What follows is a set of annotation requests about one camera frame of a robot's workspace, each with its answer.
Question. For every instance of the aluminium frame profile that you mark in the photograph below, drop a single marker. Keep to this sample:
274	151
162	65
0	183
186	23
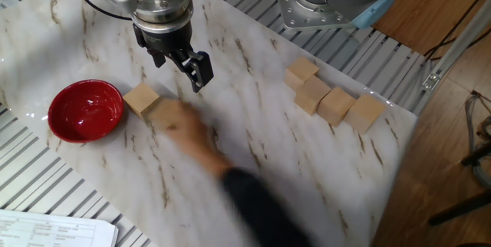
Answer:
456	53

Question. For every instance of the bare person hand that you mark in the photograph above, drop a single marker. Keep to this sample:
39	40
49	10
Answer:
195	136

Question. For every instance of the white marble pattern board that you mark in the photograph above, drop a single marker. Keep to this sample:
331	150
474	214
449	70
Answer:
268	143

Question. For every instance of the red bowl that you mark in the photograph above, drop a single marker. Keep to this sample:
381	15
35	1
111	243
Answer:
86	112

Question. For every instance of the white printed paper stack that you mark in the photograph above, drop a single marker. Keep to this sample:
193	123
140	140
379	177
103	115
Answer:
46	231

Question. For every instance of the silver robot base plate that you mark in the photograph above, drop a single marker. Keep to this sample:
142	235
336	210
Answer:
303	15

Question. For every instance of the large wooden cube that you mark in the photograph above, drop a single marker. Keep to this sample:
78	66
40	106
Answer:
161	110
303	70
364	112
312	93
141	99
337	105

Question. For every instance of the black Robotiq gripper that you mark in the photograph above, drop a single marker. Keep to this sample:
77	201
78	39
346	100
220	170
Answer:
169	41

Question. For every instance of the black chair base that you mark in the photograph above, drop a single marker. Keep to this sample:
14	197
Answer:
460	208

